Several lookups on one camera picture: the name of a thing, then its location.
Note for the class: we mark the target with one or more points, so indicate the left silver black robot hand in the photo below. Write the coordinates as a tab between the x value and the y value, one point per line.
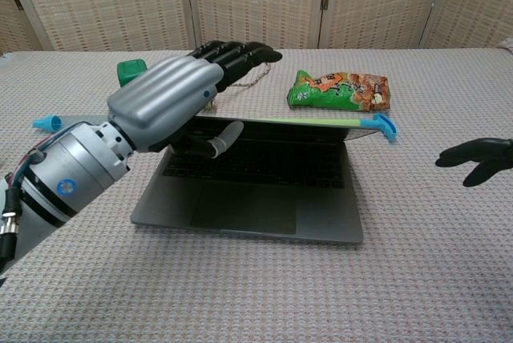
160	98

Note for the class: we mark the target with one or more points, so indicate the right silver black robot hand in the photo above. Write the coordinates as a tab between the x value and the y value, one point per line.
489	154

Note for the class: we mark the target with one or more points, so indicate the silver laptop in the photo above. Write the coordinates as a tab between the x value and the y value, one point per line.
248	207

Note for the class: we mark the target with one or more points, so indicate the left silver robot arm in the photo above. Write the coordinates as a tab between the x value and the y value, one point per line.
68	174

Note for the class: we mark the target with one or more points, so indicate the green plastic container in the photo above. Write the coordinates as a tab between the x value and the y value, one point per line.
128	71

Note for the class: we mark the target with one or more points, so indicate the blue green water pump toy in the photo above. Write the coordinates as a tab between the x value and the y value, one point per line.
380	122

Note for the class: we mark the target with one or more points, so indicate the green orange snack bag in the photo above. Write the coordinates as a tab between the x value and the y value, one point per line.
340	90

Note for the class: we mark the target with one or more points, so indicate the beige woven tablecloth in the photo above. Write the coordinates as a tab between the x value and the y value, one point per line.
256	287

